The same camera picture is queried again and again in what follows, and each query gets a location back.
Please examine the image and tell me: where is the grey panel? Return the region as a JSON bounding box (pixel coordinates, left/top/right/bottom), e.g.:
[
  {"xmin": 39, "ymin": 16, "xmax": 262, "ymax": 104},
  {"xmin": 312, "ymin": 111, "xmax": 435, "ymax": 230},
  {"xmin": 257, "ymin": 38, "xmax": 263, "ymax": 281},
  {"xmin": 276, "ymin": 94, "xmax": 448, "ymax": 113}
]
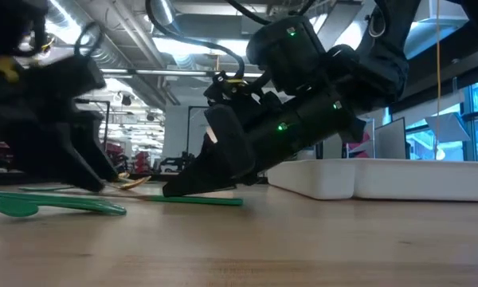
[{"xmin": 373, "ymin": 116, "xmax": 408, "ymax": 161}]

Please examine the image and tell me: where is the round silver ceiling duct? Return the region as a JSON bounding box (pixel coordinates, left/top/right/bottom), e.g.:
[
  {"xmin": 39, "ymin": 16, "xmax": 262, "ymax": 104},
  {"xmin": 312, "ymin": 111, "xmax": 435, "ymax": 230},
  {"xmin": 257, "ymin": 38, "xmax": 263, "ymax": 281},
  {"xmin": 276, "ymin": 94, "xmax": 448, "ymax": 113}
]
[{"xmin": 143, "ymin": 0, "xmax": 177, "ymax": 26}]

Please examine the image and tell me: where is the black gantry frame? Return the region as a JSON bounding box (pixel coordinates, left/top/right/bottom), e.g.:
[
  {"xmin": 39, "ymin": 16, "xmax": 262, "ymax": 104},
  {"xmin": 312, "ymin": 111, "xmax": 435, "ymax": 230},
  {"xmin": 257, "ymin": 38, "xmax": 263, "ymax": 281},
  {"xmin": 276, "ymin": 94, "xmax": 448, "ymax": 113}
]
[{"xmin": 186, "ymin": 104, "xmax": 209, "ymax": 160}]

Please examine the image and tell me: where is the shelf with pink bins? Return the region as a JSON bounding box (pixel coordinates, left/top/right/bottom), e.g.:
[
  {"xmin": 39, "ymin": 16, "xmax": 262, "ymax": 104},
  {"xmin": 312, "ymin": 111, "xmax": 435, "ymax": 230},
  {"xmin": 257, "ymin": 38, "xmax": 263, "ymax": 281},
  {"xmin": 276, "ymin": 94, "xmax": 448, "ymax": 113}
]
[{"xmin": 342, "ymin": 129, "xmax": 376, "ymax": 160}]

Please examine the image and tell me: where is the white hanging sheet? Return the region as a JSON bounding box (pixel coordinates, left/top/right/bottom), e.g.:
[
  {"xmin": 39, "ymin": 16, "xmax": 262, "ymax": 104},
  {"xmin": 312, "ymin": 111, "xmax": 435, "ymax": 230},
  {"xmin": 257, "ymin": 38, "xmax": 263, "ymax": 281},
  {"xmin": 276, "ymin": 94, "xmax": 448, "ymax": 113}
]
[{"xmin": 423, "ymin": 112, "xmax": 472, "ymax": 144}]

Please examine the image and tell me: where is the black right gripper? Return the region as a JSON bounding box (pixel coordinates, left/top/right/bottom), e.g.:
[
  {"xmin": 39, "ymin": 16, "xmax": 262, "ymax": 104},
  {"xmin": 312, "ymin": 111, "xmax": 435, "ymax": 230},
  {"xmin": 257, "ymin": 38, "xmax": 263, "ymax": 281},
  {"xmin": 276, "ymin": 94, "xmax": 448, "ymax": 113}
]
[{"xmin": 162, "ymin": 99, "xmax": 315, "ymax": 198}]

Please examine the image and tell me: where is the black table frame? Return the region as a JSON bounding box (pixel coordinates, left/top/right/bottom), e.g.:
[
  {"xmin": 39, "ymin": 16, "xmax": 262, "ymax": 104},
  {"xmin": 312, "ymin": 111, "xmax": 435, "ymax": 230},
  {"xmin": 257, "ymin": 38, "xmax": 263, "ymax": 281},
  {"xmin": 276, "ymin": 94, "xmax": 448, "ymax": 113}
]
[{"xmin": 0, "ymin": 170, "xmax": 270, "ymax": 187}]

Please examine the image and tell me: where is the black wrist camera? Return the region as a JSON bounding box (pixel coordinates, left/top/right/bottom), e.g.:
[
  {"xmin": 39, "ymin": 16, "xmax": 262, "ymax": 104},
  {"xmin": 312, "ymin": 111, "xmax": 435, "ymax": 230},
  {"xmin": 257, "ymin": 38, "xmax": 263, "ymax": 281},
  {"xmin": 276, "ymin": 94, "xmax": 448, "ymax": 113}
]
[
  {"xmin": 22, "ymin": 54, "xmax": 108, "ymax": 103},
  {"xmin": 203, "ymin": 70, "xmax": 248, "ymax": 105}
]

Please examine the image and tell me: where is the long ceiling light strip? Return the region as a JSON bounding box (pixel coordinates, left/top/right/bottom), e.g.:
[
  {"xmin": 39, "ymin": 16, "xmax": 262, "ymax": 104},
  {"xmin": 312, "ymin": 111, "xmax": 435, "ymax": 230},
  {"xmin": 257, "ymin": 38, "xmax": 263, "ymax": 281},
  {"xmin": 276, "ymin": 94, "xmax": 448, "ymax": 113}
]
[{"xmin": 99, "ymin": 67, "xmax": 264, "ymax": 80}]

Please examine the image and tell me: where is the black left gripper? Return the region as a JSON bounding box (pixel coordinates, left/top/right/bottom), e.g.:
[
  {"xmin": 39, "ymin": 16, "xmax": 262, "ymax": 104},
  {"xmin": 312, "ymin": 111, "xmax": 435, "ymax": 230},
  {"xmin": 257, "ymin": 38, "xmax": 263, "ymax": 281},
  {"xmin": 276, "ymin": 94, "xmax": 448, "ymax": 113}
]
[{"xmin": 0, "ymin": 75, "xmax": 120, "ymax": 193}]

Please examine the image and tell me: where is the white ceiling duct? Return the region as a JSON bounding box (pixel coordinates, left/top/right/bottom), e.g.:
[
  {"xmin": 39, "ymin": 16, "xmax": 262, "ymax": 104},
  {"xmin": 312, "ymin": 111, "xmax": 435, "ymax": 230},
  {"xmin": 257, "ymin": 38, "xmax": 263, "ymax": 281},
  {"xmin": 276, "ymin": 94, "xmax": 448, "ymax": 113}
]
[{"xmin": 404, "ymin": 0, "xmax": 470, "ymax": 61}]

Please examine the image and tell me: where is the red background equipment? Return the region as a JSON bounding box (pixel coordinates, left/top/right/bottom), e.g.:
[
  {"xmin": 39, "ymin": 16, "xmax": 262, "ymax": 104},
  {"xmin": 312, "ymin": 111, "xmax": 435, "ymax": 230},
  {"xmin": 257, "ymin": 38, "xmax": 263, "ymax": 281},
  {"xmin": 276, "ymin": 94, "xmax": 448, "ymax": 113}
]
[{"xmin": 132, "ymin": 150, "xmax": 151, "ymax": 174}]

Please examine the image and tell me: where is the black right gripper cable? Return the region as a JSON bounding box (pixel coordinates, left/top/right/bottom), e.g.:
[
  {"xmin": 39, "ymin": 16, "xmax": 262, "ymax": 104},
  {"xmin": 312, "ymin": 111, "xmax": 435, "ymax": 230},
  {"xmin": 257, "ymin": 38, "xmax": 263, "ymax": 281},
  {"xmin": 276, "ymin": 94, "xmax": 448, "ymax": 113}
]
[{"xmin": 144, "ymin": 0, "xmax": 246, "ymax": 79}]

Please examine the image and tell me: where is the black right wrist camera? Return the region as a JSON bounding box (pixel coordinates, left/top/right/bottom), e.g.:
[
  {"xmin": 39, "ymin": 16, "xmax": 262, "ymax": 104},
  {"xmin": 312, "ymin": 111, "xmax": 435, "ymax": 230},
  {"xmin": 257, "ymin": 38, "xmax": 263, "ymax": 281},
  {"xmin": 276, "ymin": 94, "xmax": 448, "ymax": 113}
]
[{"xmin": 203, "ymin": 70, "xmax": 248, "ymax": 105}]

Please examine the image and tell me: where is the yellow hanging cord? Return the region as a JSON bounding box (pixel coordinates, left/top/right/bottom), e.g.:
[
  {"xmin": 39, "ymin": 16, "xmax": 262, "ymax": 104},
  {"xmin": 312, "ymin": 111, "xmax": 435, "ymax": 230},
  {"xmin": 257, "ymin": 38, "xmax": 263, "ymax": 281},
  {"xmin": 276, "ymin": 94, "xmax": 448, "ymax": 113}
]
[{"xmin": 435, "ymin": 0, "xmax": 442, "ymax": 160}]

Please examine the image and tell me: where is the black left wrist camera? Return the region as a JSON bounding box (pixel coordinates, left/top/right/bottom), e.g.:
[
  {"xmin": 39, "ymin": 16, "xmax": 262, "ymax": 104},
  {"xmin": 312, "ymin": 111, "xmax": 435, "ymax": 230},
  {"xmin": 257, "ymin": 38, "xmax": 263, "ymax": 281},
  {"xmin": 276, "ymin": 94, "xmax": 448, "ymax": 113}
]
[{"xmin": 22, "ymin": 54, "xmax": 108, "ymax": 103}]

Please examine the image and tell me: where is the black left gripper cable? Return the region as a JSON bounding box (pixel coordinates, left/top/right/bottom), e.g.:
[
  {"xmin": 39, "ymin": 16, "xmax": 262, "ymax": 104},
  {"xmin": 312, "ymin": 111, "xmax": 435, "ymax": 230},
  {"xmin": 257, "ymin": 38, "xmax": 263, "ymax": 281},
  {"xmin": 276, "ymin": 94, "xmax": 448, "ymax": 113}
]
[{"xmin": 73, "ymin": 21, "xmax": 104, "ymax": 57}]

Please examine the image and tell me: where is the white cutlery tray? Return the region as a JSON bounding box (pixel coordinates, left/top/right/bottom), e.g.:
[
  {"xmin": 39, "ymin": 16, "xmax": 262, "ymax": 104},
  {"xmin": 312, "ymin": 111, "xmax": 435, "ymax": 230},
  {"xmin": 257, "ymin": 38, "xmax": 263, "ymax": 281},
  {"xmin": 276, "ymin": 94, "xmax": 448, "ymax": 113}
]
[{"xmin": 266, "ymin": 158, "xmax": 478, "ymax": 202}]

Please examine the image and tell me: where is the large green-handled gold spoon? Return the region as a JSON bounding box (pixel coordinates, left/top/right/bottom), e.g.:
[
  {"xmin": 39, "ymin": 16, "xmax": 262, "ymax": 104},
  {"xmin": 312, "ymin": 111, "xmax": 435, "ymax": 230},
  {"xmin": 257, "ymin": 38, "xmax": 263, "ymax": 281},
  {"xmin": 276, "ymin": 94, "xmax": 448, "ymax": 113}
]
[
  {"xmin": 103, "ymin": 192, "xmax": 245, "ymax": 207},
  {"xmin": 0, "ymin": 196, "xmax": 40, "ymax": 218}
]

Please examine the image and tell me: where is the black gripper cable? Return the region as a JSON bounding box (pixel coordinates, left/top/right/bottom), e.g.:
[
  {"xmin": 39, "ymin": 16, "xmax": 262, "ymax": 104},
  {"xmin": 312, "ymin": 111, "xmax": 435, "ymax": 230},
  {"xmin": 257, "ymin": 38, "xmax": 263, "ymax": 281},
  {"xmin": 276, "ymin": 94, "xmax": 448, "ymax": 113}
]
[
  {"xmin": 144, "ymin": 0, "xmax": 246, "ymax": 79},
  {"xmin": 73, "ymin": 21, "xmax": 104, "ymax": 57}
]

